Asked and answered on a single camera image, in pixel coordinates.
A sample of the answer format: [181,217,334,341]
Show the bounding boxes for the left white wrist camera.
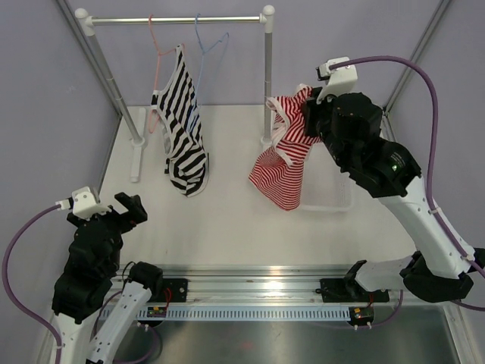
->
[55,187,112,220]

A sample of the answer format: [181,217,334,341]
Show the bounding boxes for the aluminium mounting rail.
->
[94,264,463,306]

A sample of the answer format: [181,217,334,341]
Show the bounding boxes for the blue hanger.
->
[188,13,230,132]

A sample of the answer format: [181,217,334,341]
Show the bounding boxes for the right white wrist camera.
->
[316,57,358,105]

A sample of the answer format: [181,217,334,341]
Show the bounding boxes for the white slotted cable duct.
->
[136,306,350,322]

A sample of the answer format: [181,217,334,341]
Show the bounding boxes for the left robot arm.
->
[52,187,164,363]

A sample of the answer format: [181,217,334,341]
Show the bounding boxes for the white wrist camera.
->
[316,57,358,105]
[55,187,112,220]

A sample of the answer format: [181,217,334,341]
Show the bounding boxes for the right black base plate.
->
[315,278,390,303]

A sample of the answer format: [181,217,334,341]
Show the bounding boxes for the white plastic basket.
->
[299,144,353,212]

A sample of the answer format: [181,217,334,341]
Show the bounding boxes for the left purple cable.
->
[2,204,164,364]

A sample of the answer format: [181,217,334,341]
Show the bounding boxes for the silver white clothes rack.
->
[74,5,275,183]

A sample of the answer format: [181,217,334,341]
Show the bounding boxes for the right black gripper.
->
[305,85,351,168]

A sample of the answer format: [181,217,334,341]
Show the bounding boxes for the red white striped tank top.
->
[249,84,320,211]

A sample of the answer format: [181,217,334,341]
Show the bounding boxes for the black white striped tank top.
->
[151,45,209,198]

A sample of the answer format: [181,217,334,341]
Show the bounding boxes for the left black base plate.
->
[161,278,189,303]

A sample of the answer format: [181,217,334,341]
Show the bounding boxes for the pink hanger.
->
[148,14,176,134]

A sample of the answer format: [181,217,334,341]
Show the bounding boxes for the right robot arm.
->
[302,87,484,303]

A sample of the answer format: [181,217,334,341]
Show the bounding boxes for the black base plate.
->
[315,278,390,303]
[161,278,189,303]

